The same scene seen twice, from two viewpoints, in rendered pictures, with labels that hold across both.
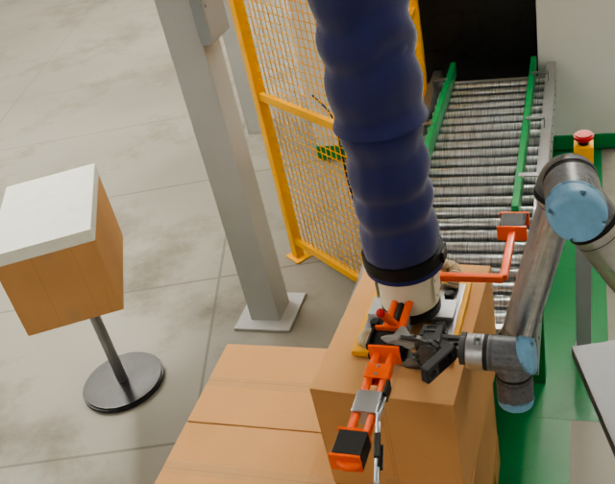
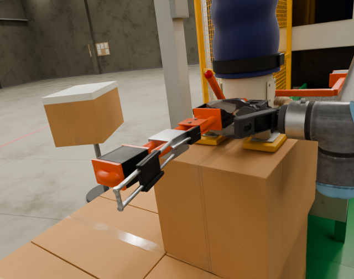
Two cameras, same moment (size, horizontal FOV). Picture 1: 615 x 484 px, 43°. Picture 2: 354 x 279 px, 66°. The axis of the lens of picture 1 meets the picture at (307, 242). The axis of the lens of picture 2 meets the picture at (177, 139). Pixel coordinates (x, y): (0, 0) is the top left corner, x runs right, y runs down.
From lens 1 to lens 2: 1.39 m
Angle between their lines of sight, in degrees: 17
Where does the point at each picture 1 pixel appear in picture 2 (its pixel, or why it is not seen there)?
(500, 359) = (327, 119)
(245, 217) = (181, 119)
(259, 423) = (137, 204)
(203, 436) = (101, 205)
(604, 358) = not seen: outside the picture
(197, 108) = (165, 55)
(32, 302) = (59, 128)
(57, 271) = (73, 113)
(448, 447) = (256, 229)
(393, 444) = (208, 219)
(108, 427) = not seen: hidden behind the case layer
